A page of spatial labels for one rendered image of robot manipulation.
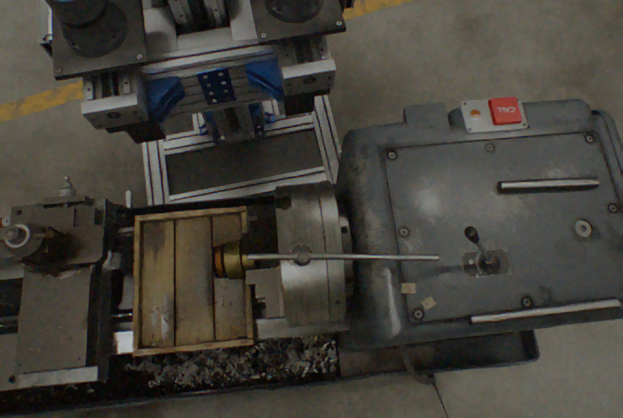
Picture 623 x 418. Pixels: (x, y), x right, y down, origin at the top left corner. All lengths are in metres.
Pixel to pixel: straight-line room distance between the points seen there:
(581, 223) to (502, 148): 0.21
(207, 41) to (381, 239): 0.74
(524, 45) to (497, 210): 1.98
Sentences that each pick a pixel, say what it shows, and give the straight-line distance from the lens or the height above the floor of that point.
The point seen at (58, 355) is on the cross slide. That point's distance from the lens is 1.31.
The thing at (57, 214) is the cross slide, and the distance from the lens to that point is 1.38.
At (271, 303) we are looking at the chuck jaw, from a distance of 1.06.
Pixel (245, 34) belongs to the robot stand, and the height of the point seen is 1.07.
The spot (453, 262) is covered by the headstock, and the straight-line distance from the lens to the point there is 0.95.
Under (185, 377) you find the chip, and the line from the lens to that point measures 1.61.
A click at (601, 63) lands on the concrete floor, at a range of 3.04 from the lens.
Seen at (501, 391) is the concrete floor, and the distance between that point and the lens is 2.31.
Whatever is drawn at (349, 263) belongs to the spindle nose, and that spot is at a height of 1.17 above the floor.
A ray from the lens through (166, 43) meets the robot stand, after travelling 1.39.
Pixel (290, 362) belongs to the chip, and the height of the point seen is 0.62.
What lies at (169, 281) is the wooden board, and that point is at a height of 0.88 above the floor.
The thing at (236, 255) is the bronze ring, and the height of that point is 1.12.
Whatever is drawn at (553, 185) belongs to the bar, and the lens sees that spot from 1.05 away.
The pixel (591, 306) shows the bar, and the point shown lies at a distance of 1.02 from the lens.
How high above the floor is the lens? 2.15
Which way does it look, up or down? 70 degrees down
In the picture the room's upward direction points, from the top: 3 degrees clockwise
